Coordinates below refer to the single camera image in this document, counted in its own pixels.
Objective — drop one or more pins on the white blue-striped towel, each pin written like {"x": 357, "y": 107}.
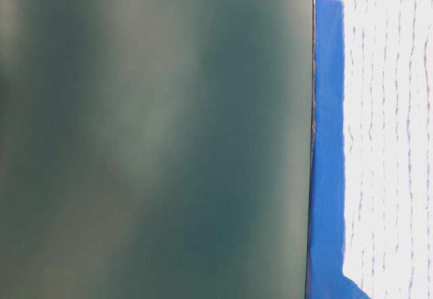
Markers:
{"x": 387, "y": 129}

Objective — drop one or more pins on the blue tablecloth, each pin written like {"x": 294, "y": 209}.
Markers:
{"x": 325, "y": 241}

